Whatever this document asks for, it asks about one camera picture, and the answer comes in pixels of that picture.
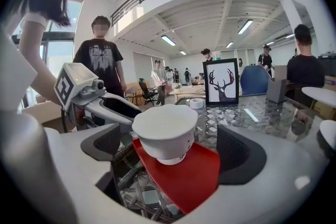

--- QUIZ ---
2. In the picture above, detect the red tray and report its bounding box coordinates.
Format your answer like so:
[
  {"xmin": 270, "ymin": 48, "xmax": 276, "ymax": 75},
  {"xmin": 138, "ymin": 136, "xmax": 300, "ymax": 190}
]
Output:
[{"xmin": 132, "ymin": 137, "xmax": 221, "ymax": 216}]

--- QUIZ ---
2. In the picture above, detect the glass-top wicker coffee table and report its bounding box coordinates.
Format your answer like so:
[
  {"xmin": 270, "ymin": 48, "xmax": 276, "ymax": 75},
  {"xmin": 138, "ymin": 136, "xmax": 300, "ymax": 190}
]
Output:
[{"xmin": 112, "ymin": 94, "xmax": 331, "ymax": 221}]

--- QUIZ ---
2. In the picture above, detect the white bowl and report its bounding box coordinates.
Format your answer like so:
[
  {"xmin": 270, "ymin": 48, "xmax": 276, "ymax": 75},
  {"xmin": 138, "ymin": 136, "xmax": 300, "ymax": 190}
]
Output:
[{"xmin": 131, "ymin": 104, "xmax": 198, "ymax": 166}]

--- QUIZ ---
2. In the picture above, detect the white tape roll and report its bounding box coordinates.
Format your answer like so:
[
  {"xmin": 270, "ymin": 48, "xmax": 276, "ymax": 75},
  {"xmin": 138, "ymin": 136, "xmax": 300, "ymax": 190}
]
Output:
[{"xmin": 189, "ymin": 98, "xmax": 206, "ymax": 109}]

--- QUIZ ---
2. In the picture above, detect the grey cardboard box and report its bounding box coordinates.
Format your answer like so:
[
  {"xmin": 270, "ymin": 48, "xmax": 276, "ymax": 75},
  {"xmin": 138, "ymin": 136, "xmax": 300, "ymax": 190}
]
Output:
[{"xmin": 266, "ymin": 78, "xmax": 288, "ymax": 104}]

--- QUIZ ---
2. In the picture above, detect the black-framed deer picture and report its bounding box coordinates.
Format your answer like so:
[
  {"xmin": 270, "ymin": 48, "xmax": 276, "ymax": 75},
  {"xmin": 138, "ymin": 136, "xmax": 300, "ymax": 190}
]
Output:
[{"xmin": 202, "ymin": 58, "xmax": 240, "ymax": 106}]

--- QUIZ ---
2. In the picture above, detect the white round side table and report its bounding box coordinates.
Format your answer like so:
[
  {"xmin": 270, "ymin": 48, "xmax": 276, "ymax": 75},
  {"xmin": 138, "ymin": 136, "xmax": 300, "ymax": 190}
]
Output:
[{"xmin": 301, "ymin": 86, "xmax": 336, "ymax": 109}]

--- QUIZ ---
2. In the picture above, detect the person's white shirt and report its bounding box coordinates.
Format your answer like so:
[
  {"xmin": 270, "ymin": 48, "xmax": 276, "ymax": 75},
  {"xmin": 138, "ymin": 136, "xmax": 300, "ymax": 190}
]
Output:
[{"xmin": 18, "ymin": 12, "xmax": 49, "ymax": 33}]

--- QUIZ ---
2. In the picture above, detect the person's left forearm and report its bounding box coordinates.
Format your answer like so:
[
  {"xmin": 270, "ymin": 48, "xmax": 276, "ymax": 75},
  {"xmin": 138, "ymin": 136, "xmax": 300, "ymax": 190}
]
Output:
[{"xmin": 25, "ymin": 44, "xmax": 64, "ymax": 107}]

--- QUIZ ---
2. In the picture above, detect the blue-printed cardboard box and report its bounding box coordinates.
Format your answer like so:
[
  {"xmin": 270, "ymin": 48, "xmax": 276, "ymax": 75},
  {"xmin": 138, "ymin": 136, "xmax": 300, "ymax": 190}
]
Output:
[{"xmin": 323, "ymin": 75, "xmax": 336, "ymax": 90}]

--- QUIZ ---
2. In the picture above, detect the black case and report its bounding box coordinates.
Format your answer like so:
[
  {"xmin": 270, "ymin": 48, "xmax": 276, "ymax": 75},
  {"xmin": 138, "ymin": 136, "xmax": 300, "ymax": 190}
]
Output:
[{"xmin": 317, "ymin": 52, "xmax": 336, "ymax": 77}]

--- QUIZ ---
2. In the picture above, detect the long wooden table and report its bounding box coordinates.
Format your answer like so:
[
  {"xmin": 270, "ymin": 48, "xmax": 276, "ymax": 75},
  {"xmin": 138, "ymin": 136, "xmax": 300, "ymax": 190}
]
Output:
[{"xmin": 169, "ymin": 86, "xmax": 207, "ymax": 103}]

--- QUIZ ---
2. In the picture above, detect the open cardboard box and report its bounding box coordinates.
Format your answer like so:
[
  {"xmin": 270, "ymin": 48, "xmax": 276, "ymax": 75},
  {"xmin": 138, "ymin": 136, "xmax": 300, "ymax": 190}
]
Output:
[{"xmin": 22, "ymin": 101, "xmax": 77, "ymax": 134}]

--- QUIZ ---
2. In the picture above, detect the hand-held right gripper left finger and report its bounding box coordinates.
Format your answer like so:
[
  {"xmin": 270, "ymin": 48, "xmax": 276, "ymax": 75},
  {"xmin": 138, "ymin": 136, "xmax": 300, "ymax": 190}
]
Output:
[{"xmin": 41, "ymin": 122, "xmax": 158, "ymax": 224}]

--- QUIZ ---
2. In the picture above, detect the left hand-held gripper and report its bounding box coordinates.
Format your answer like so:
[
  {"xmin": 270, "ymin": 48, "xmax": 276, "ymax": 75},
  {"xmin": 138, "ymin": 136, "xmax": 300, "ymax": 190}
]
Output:
[{"xmin": 54, "ymin": 62, "xmax": 144, "ymax": 130}]

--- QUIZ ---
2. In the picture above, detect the black office chair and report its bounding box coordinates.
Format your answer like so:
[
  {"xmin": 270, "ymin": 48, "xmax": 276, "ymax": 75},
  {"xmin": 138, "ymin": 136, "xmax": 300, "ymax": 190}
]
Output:
[{"xmin": 138, "ymin": 78, "xmax": 159, "ymax": 106}]

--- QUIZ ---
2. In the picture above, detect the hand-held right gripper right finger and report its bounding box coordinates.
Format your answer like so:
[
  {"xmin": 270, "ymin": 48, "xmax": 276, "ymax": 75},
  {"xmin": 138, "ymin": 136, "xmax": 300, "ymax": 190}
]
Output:
[{"xmin": 181, "ymin": 124, "xmax": 331, "ymax": 224}]

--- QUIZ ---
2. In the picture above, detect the blue chair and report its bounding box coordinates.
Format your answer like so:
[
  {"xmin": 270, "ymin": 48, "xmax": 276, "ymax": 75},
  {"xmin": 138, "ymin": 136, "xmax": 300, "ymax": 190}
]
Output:
[{"xmin": 240, "ymin": 65, "xmax": 271, "ymax": 97}]

